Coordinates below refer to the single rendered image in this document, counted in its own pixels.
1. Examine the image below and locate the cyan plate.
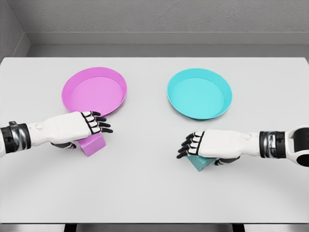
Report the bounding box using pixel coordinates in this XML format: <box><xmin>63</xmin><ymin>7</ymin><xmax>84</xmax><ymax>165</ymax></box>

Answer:
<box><xmin>167</xmin><ymin>68</ymin><xmax>233</xmax><ymax>120</ymax></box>

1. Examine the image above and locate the cyan block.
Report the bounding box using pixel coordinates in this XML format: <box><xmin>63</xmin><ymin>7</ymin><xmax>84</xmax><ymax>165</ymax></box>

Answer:
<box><xmin>186</xmin><ymin>155</ymin><xmax>217</xmax><ymax>172</ymax></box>

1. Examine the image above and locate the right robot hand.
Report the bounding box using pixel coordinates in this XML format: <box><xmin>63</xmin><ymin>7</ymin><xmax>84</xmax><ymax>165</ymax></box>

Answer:
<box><xmin>176</xmin><ymin>130</ymin><xmax>242</xmax><ymax>166</ymax></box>

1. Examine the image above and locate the pink plate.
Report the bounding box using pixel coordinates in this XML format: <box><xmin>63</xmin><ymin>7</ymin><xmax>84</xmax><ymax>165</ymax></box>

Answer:
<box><xmin>61</xmin><ymin>67</ymin><xmax>127</xmax><ymax>117</ymax></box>

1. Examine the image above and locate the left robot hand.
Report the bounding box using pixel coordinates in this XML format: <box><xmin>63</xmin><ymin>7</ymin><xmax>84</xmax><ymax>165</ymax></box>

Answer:
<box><xmin>50</xmin><ymin>111</ymin><xmax>113</xmax><ymax>150</ymax></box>

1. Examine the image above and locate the pink block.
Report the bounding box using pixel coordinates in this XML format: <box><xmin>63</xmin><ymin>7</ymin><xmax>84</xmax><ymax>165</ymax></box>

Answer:
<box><xmin>77</xmin><ymin>134</ymin><xmax>107</xmax><ymax>158</ymax></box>

